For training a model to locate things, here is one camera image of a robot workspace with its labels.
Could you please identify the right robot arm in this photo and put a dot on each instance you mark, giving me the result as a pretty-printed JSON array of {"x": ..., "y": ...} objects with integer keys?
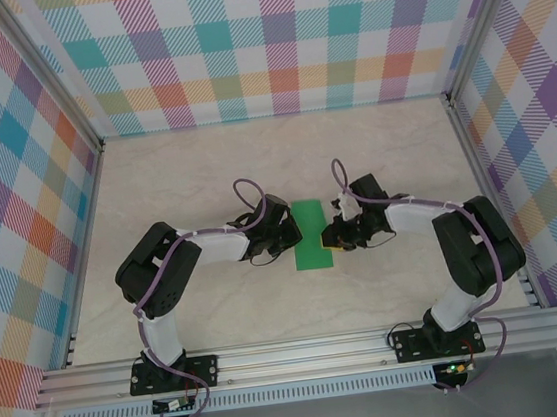
[{"x": 479, "y": 246}]

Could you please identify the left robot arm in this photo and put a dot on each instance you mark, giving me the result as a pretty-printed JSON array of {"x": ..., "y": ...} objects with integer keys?
[{"x": 166, "y": 281}]

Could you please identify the circuit board with green light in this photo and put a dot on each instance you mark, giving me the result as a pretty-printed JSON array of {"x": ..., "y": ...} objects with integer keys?
[{"x": 455, "y": 368}]

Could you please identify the small dark circuit board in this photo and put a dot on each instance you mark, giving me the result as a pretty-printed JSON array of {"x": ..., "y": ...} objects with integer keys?
[{"x": 172, "y": 405}]

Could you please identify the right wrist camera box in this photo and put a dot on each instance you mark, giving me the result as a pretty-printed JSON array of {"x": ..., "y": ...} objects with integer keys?
[{"x": 343, "y": 208}]

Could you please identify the wide aluminium mounting rail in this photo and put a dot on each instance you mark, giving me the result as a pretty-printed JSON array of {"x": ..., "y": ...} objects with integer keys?
[{"x": 300, "y": 357}]

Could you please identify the aluminium side rail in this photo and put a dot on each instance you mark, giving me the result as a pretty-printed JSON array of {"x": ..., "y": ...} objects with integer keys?
[
  {"x": 79, "y": 251},
  {"x": 494, "y": 204}
]

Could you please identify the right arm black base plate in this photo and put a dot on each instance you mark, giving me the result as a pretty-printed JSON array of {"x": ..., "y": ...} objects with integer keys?
[{"x": 410, "y": 347}]

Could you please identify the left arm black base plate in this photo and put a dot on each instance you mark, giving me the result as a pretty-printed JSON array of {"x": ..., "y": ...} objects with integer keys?
[{"x": 206, "y": 370}]

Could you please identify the aluminium frame post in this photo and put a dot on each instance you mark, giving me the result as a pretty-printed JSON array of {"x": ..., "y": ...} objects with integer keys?
[
  {"x": 41, "y": 69},
  {"x": 483, "y": 19}
]

